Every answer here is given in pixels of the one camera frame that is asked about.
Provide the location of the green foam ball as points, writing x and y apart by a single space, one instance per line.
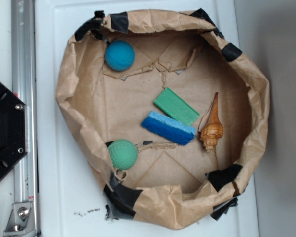
123 154

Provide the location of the brown paper bag bin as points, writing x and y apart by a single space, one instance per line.
170 185

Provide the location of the green rectangular block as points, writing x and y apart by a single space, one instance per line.
175 107

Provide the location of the metal corner bracket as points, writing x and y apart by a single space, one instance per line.
21 221

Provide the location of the blue foam ball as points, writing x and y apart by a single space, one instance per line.
119 55

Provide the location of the aluminium extrusion rail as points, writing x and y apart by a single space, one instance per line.
26 187

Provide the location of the white plastic tray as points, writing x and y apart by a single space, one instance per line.
71 202

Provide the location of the blue sponge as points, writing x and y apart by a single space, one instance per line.
168 128

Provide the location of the brown spiral seashell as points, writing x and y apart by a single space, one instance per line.
210 128

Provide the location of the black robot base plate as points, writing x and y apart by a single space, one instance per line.
12 130

